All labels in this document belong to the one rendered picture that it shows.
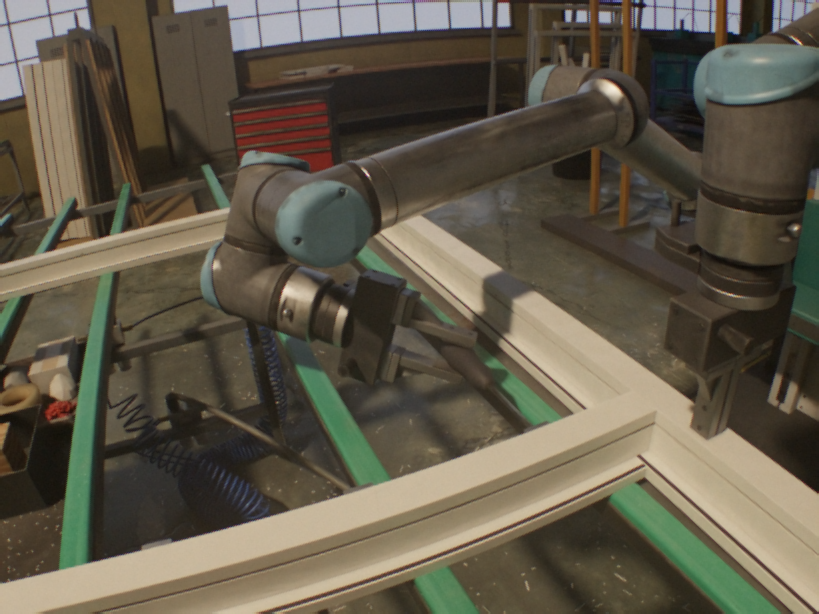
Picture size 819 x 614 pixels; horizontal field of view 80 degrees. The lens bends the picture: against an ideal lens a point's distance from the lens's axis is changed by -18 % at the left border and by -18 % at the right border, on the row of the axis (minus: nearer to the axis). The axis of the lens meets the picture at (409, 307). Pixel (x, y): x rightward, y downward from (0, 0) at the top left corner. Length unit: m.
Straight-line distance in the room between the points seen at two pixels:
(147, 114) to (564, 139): 7.08
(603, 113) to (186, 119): 6.96
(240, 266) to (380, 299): 0.18
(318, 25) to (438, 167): 7.72
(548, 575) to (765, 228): 1.29
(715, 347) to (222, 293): 0.57
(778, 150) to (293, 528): 0.48
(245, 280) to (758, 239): 0.57
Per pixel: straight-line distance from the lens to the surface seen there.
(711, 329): 0.48
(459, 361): 0.69
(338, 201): 0.59
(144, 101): 7.66
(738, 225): 0.47
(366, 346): 0.71
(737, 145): 0.46
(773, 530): 0.57
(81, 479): 0.76
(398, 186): 0.64
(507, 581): 1.61
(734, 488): 0.58
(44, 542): 1.15
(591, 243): 3.52
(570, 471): 0.58
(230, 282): 0.75
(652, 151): 1.21
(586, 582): 1.62
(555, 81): 1.03
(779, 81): 0.45
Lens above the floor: 1.30
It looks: 27 degrees down
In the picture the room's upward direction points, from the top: 5 degrees counter-clockwise
